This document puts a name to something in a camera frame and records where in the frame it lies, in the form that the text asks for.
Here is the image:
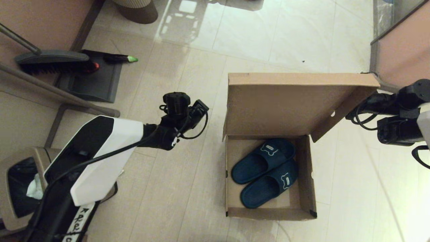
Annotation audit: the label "grey metal furniture leg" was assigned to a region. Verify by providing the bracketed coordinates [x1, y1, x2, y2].
[0, 60, 120, 148]

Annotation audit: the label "brown plastic trash bin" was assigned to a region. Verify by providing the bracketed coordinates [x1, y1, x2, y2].
[0, 146, 118, 232]

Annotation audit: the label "pink panel grey frame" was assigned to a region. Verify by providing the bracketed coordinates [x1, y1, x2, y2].
[368, 0, 430, 94]

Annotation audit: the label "white tissue in bin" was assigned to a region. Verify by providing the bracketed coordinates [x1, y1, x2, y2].
[26, 175, 44, 199]

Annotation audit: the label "black stick green tip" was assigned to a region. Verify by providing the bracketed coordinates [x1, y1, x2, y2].
[103, 54, 138, 63]

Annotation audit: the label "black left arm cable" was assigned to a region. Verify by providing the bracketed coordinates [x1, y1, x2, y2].
[30, 104, 209, 242]

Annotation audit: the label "grey broom black bristles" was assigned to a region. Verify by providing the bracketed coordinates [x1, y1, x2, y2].
[0, 23, 100, 74]

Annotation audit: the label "brown cardboard shoe box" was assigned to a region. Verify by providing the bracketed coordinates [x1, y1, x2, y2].
[222, 73, 381, 221]

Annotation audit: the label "dark grey dustpan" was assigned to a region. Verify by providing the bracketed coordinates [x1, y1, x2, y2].
[55, 49, 123, 103]

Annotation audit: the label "pink panel dark frame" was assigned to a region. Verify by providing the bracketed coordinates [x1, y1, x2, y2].
[0, 0, 108, 84]

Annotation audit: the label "navy blue slipper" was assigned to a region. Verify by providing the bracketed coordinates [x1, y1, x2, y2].
[240, 159, 299, 209]
[231, 138, 296, 185]

